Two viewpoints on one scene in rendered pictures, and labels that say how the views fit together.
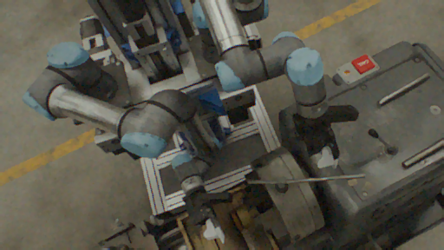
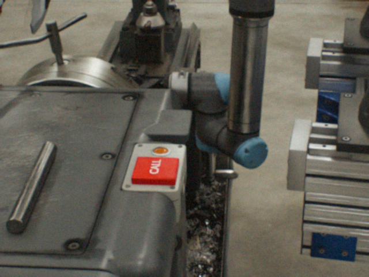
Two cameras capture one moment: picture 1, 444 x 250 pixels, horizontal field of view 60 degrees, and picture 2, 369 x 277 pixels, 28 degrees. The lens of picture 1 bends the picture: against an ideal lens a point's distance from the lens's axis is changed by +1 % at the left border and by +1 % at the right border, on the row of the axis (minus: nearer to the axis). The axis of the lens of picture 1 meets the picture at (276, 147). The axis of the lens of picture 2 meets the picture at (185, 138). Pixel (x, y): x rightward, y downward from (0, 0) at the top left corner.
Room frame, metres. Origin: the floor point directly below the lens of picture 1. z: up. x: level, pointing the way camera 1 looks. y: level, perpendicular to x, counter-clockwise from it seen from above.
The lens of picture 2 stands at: (1.18, -1.11, 1.76)
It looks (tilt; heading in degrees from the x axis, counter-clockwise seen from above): 27 degrees down; 115
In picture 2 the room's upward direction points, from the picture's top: 1 degrees counter-clockwise
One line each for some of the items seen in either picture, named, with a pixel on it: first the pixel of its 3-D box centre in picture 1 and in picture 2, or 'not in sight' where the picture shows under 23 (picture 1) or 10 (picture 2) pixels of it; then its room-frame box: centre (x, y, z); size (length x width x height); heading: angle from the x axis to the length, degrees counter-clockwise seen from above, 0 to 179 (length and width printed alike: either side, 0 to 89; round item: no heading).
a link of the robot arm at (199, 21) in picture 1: (212, 17); not in sight; (1.03, 0.15, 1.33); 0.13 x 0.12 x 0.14; 102
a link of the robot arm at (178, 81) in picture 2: (192, 187); (179, 86); (0.50, 0.32, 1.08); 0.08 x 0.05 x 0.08; 110
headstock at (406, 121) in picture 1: (375, 141); (33, 262); (0.56, -0.37, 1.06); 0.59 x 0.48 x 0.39; 110
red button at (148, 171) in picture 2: (362, 64); (155, 172); (0.77, -0.34, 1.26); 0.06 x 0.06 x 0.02; 20
